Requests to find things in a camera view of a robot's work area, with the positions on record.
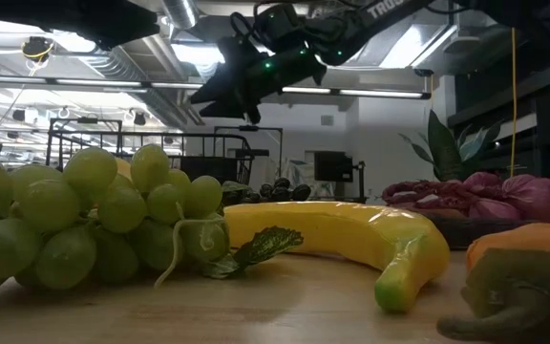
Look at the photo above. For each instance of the black metal frame stand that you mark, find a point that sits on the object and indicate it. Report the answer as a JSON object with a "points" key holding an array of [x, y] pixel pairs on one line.
{"points": [[248, 128]]}

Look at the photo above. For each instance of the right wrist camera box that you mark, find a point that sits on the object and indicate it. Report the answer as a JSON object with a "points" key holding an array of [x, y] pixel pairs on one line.
{"points": [[280, 21]]}

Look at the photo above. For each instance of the potted plant white pot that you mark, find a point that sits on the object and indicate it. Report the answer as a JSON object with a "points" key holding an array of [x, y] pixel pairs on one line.
{"points": [[442, 148]]}

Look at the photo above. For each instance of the orange bell pepper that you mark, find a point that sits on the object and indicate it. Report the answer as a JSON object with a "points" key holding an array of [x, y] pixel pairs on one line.
{"points": [[518, 286]]}

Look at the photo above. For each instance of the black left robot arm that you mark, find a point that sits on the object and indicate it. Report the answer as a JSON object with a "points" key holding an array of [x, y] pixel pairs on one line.
{"points": [[27, 16]]}

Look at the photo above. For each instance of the purple onion braid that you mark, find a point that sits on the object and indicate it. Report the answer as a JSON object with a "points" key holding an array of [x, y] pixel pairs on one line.
{"points": [[533, 198]]}

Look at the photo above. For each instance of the silver ventilation duct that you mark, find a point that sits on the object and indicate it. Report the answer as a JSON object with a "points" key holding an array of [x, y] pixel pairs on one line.
{"points": [[179, 12]]}

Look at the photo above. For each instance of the yellow banana green tip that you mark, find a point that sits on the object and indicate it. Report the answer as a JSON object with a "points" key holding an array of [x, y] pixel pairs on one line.
{"points": [[351, 234]]}

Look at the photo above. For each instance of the green grape bunch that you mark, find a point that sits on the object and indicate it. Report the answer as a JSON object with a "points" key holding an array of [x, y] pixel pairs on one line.
{"points": [[50, 205]]}

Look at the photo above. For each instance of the black monitor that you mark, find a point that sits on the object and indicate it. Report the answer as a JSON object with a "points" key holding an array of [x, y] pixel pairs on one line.
{"points": [[333, 166]]}

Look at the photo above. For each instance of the yellow bell pepper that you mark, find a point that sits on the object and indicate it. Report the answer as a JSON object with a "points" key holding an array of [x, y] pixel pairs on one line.
{"points": [[123, 168]]}

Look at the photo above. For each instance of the black grape bunch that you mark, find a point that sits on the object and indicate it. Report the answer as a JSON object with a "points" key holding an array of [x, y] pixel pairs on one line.
{"points": [[282, 192]]}

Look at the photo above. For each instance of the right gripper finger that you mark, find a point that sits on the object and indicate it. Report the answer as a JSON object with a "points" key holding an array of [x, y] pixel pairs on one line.
{"points": [[237, 110], [220, 92]]}

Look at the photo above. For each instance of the long ceiling light bar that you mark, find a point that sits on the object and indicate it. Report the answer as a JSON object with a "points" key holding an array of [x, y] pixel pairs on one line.
{"points": [[98, 82], [351, 92]]}

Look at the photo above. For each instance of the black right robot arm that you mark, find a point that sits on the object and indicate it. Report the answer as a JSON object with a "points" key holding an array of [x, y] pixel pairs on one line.
{"points": [[346, 38]]}

